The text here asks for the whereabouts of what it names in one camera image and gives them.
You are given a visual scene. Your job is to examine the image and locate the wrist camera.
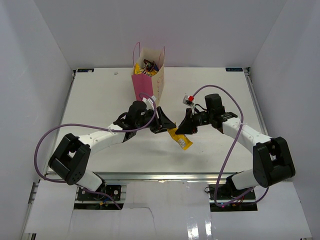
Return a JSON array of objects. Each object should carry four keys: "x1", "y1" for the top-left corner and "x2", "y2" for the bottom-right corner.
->
[
  {"x1": 142, "y1": 95, "x2": 157, "y2": 109},
  {"x1": 182, "y1": 95, "x2": 195, "y2": 108}
]

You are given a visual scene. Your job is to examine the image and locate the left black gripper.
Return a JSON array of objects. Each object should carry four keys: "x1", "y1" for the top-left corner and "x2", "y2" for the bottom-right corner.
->
[{"x1": 135, "y1": 106, "x2": 176, "y2": 134}]

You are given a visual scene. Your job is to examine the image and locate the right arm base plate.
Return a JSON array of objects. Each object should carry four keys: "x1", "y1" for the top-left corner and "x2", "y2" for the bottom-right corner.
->
[{"x1": 204, "y1": 184, "x2": 258, "y2": 213}]

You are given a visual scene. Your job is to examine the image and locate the large purple snack bag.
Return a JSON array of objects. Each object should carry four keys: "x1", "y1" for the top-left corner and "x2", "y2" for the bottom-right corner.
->
[{"x1": 140, "y1": 59, "x2": 159, "y2": 77}]

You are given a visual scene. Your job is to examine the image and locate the blue label left corner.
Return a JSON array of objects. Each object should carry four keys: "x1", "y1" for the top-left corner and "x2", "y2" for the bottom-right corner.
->
[{"x1": 76, "y1": 68, "x2": 95, "y2": 73}]

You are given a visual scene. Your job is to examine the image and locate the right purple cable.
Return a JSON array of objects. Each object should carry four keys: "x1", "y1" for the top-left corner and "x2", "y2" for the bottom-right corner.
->
[{"x1": 192, "y1": 84, "x2": 270, "y2": 208}]

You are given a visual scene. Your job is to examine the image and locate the aluminium front rail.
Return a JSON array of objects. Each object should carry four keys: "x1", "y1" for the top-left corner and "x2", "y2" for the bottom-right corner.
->
[{"x1": 97, "y1": 172, "x2": 219, "y2": 182}]

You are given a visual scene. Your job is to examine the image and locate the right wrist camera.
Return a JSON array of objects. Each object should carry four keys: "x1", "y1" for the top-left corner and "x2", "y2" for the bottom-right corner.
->
[{"x1": 182, "y1": 95, "x2": 195, "y2": 108}]

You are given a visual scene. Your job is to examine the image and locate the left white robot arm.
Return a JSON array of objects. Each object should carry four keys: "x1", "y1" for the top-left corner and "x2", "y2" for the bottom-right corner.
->
[{"x1": 48, "y1": 99, "x2": 176, "y2": 200}]

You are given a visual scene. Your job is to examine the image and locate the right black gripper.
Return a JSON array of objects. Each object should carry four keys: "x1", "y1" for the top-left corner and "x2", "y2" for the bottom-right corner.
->
[{"x1": 176, "y1": 107, "x2": 214, "y2": 135}]

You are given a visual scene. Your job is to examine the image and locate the blue label corner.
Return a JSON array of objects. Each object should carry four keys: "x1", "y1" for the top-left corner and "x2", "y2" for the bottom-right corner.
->
[
  {"x1": 225, "y1": 67, "x2": 244, "y2": 72},
  {"x1": 76, "y1": 68, "x2": 95, "y2": 73}
]

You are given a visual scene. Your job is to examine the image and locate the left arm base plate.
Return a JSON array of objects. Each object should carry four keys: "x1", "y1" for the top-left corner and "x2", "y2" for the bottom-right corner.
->
[{"x1": 74, "y1": 185, "x2": 124, "y2": 211}]

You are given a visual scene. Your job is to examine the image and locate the yellow snack bar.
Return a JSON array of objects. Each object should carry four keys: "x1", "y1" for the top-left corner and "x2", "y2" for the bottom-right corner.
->
[{"x1": 167, "y1": 128, "x2": 193, "y2": 150}]

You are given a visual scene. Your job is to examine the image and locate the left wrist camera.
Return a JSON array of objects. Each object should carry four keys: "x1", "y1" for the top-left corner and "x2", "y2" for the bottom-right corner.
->
[{"x1": 142, "y1": 95, "x2": 157, "y2": 109}]

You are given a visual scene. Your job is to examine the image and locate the pink and cream paper bag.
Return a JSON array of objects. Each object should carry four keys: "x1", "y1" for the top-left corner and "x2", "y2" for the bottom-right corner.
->
[{"x1": 131, "y1": 42, "x2": 166, "y2": 106}]

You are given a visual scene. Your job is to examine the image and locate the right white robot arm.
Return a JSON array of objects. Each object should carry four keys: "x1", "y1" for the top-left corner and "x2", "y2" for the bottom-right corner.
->
[{"x1": 175, "y1": 93, "x2": 296, "y2": 200}]

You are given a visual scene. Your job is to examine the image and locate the blue label right corner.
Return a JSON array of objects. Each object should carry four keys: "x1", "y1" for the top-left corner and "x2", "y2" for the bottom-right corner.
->
[{"x1": 225, "y1": 67, "x2": 244, "y2": 72}]

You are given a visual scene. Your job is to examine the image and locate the yellow M&M pack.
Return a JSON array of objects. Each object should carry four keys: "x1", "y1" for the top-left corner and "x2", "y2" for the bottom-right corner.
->
[{"x1": 134, "y1": 63, "x2": 143, "y2": 75}]

